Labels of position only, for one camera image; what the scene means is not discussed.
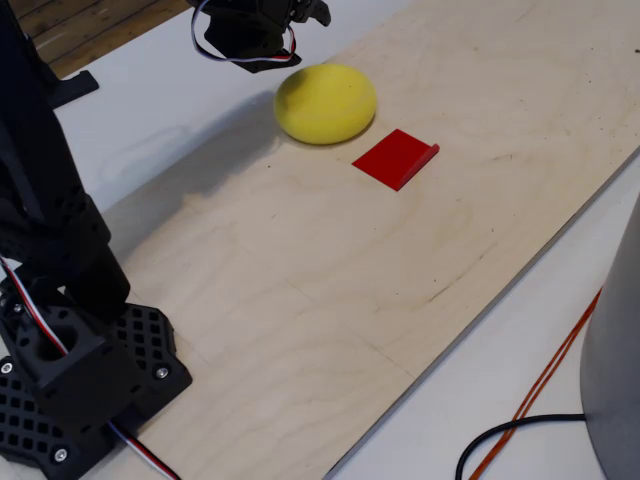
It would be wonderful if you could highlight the yellow round foam disc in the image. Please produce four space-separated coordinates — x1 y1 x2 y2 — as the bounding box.
273 63 378 146

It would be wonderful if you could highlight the black lattice robot base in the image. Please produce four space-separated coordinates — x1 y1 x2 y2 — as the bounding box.
0 299 194 480

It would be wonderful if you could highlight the red plastic piece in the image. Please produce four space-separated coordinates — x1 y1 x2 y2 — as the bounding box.
351 128 441 193

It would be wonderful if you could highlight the black stand foot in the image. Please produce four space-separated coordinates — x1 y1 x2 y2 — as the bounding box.
47 69 100 109

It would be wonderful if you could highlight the light plywood board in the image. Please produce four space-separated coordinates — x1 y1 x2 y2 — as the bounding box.
74 0 640 480

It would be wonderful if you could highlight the grey round lamp base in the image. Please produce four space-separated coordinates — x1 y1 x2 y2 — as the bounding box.
579 192 640 480

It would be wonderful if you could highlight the long wrist servo cable loop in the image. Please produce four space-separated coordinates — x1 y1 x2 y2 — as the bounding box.
191 0 301 66

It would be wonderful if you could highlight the shoulder servo cable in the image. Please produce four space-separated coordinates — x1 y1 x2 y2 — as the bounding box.
0 255 70 357

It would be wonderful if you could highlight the white red black base cable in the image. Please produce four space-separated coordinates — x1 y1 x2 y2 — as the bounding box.
107 421 182 480

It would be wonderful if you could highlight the thin orange wire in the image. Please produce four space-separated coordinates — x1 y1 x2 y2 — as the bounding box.
474 292 605 480
467 287 601 480

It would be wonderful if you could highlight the thin black lamp cable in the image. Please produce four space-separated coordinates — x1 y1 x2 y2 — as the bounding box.
455 413 587 480

